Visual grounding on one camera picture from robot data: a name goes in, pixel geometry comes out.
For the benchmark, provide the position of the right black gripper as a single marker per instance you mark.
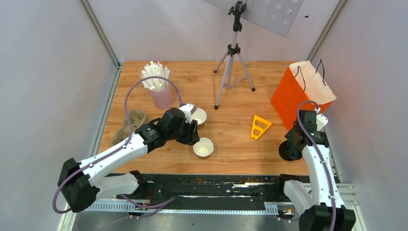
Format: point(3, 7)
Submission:
point(289, 135)

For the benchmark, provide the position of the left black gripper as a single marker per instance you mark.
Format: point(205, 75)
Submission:
point(193, 136)

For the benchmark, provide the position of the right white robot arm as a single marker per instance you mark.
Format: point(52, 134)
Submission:
point(321, 209)

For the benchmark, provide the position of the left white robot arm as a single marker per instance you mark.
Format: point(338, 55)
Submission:
point(84, 182)

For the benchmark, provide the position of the orange paper bag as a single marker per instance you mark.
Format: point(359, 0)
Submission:
point(301, 82)

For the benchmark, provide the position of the pink translucent straw holder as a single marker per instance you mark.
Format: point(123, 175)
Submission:
point(163, 99)

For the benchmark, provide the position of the grey pulp cup carrier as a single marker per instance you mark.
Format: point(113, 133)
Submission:
point(137, 118)

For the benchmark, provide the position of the bundle of white straws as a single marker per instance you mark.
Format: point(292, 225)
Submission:
point(155, 69)

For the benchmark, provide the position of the grey perforated panel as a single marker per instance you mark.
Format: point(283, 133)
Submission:
point(274, 15)

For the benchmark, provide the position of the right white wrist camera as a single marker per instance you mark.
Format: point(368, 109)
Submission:
point(321, 121)

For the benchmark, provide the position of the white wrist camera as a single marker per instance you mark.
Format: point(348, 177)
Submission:
point(188, 109)
point(321, 121)

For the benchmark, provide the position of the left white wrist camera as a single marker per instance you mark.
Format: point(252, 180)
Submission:
point(188, 109)

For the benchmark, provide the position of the yellow triangular plastic bracket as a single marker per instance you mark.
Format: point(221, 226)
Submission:
point(259, 127)

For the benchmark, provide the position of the silver camera tripod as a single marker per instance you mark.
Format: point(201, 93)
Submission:
point(233, 50)

